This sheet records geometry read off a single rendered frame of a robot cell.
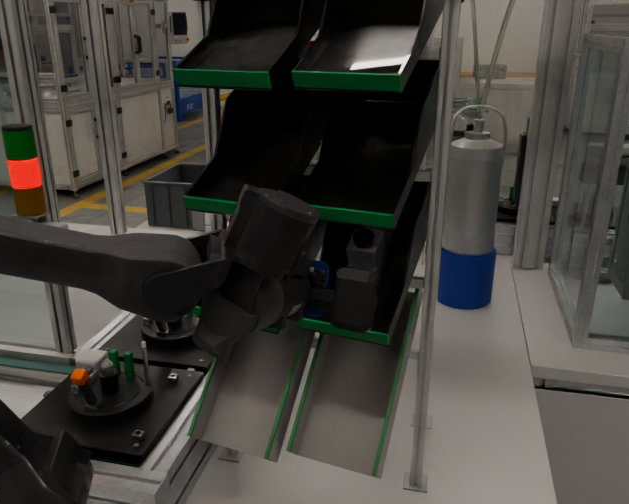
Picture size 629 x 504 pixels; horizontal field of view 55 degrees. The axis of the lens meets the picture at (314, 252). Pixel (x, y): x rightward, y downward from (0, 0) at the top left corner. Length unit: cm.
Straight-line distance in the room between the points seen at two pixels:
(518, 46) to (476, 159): 977
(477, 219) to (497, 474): 69
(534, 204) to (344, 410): 117
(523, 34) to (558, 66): 942
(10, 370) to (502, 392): 100
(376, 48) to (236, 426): 57
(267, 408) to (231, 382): 8
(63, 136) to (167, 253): 562
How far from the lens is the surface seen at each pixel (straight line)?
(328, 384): 94
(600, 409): 155
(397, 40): 81
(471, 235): 160
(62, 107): 605
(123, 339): 132
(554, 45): 187
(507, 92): 811
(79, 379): 102
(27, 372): 134
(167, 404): 110
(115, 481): 98
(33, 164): 116
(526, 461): 118
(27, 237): 51
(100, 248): 51
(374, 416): 91
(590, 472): 165
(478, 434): 122
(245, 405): 95
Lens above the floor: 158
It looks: 21 degrees down
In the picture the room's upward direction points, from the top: straight up
